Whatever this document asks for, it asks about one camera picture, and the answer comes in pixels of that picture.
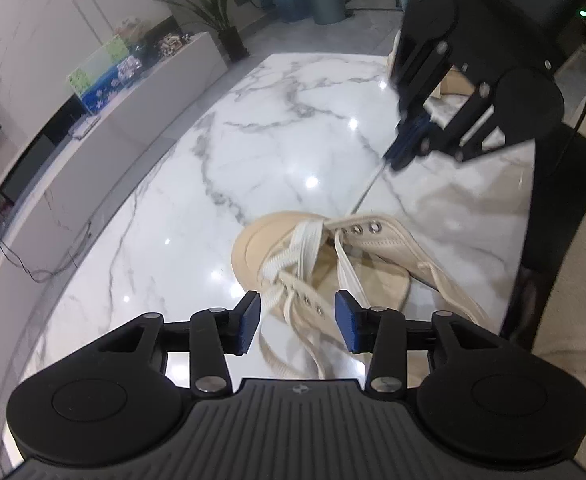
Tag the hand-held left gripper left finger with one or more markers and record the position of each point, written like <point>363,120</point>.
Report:
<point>250,322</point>

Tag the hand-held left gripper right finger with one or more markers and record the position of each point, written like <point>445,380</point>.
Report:
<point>345,322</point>

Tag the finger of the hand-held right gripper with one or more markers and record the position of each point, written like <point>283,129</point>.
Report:
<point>468,125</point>
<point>420,70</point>

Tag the beige canvas shoe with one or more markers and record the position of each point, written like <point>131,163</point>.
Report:
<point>253,250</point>
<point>455,82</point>

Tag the white shoelace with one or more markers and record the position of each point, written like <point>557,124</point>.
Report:
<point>305,240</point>

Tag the black chair backrest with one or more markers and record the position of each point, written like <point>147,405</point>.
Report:
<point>543,240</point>

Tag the potted plant black pot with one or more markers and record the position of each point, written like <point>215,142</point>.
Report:
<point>235,45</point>

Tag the white marble tv cabinet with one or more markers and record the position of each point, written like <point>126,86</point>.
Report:
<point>173,90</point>

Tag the black white toy blocks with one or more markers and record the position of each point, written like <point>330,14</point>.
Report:
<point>173,44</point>

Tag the white flat box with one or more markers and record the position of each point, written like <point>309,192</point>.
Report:
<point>85,126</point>

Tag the small framed photo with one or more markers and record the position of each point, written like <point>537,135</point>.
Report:
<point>129,67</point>

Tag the colourful picture box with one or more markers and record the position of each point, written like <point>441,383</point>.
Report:
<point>100,77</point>

